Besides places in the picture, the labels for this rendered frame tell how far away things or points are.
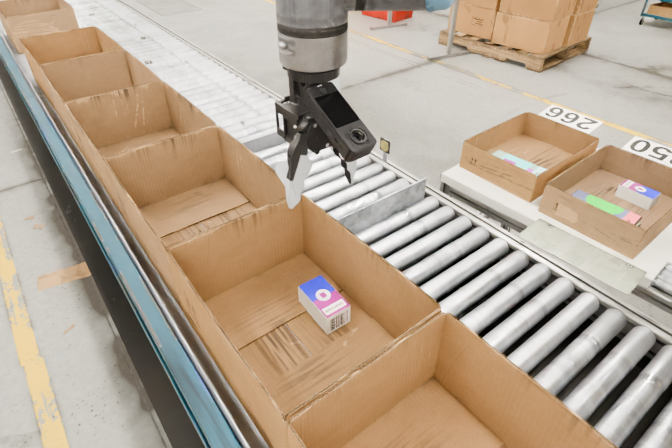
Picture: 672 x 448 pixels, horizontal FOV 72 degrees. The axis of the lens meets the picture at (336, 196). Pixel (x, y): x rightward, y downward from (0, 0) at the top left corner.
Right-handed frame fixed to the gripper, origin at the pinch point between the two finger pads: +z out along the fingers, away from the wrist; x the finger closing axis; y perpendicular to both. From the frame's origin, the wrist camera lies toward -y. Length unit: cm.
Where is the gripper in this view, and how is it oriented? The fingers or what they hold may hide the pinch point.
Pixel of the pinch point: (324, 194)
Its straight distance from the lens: 72.1
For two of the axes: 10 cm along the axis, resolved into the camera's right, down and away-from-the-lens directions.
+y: -6.1, -4.6, 6.5
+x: -8.0, 3.5, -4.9
